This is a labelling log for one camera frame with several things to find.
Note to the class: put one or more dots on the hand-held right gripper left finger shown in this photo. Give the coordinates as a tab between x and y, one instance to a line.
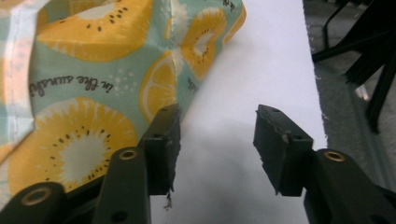
158	149

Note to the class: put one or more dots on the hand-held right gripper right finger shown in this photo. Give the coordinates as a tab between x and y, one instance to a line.
289	155

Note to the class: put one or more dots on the fruit print green cloth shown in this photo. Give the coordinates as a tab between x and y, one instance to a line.
93	84

